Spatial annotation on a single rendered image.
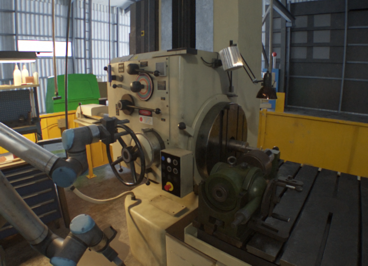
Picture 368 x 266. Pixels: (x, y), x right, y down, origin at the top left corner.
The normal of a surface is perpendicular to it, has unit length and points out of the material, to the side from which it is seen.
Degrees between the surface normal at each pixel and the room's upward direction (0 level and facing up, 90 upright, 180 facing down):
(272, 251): 0
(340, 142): 90
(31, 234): 101
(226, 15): 90
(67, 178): 93
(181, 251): 90
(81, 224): 19
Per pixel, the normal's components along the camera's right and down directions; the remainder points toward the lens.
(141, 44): -0.65, 0.17
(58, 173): 0.18, 0.26
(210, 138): 0.76, 0.15
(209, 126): -0.53, -0.43
